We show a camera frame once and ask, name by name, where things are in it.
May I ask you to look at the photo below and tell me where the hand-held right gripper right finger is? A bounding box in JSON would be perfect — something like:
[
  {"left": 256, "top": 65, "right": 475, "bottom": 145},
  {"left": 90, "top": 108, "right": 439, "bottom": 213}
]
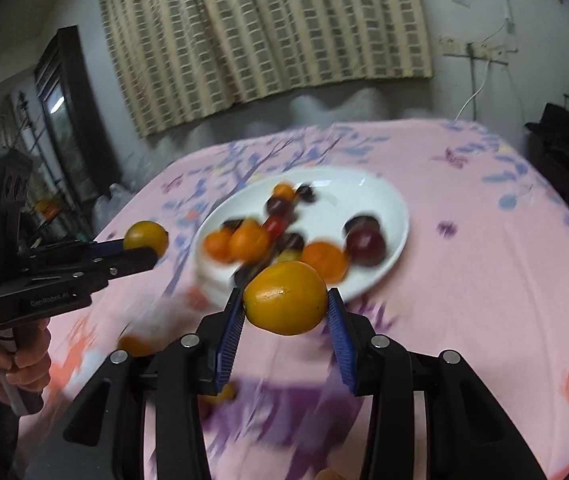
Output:
[{"left": 327, "top": 287, "right": 530, "bottom": 480}]

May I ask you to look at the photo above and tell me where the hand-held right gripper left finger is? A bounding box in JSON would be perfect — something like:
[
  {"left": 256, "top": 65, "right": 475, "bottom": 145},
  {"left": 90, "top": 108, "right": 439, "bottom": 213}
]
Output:
[{"left": 62, "top": 287, "right": 245, "bottom": 480}]

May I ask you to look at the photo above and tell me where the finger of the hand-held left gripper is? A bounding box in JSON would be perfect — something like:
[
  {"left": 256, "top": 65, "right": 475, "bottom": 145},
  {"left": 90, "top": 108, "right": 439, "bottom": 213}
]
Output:
[
  {"left": 23, "top": 249, "right": 159, "bottom": 292},
  {"left": 17, "top": 240, "right": 126, "bottom": 264}
]

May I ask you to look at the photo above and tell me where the orange yellow cherry tomato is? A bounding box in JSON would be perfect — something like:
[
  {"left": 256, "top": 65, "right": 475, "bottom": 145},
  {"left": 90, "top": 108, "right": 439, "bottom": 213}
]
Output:
[{"left": 123, "top": 220, "right": 170, "bottom": 258}]

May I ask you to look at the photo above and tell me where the red cherry tomato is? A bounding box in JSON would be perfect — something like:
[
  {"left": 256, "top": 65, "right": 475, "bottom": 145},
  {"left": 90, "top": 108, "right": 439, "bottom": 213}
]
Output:
[
  {"left": 263, "top": 215, "right": 288, "bottom": 237},
  {"left": 184, "top": 287, "right": 210, "bottom": 311}
]

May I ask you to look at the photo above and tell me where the white oval plate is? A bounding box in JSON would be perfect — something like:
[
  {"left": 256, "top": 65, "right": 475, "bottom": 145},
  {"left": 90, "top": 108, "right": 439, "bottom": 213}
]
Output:
[{"left": 195, "top": 167, "right": 410, "bottom": 306}]

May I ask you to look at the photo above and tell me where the person's left hand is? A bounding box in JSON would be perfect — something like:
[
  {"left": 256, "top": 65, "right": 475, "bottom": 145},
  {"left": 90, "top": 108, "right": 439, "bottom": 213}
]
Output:
[{"left": 0, "top": 320, "right": 51, "bottom": 388}]

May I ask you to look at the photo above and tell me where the metal rack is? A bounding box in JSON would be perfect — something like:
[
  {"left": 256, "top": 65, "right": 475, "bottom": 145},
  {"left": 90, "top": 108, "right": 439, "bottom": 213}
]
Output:
[{"left": 0, "top": 90, "right": 70, "bottom": 241}]

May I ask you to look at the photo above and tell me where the dark framed picture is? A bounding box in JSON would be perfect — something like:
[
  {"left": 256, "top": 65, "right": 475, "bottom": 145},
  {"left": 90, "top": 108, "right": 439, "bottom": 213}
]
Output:
[{"left": 34, "top": 26, "right": 118, "bottom": 201}]

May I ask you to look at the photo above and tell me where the pink deer printed tablecloth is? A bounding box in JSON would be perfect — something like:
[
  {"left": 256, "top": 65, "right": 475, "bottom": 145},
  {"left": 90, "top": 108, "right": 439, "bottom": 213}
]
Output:
[{"left": 17, "top": 119, "right": 569, "bottom": 480}]

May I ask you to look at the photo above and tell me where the beige checked curtain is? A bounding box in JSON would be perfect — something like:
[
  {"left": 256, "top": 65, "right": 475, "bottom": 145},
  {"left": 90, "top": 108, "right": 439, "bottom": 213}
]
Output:
[{"left": 96, "top": 0, "right": 435, "bottom": 138}]

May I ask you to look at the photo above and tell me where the black hat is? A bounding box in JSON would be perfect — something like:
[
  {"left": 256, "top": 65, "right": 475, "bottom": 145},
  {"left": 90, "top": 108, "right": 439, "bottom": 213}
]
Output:
[{"left": 525, "top": 102, "right": 569, "bottom": 136}]

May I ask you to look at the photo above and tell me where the white power strip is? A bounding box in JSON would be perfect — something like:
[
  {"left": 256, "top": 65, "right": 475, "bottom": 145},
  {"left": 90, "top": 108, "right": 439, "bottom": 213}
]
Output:
[{"left": 442, "top": 40, "right": 510, "bottom": 64}]

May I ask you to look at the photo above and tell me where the white power cable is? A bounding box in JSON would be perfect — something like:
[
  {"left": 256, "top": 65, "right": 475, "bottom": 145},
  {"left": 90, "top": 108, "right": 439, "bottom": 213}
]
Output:
[{"left": 455, "top": 60, "right": 491, "bottom": 122}]

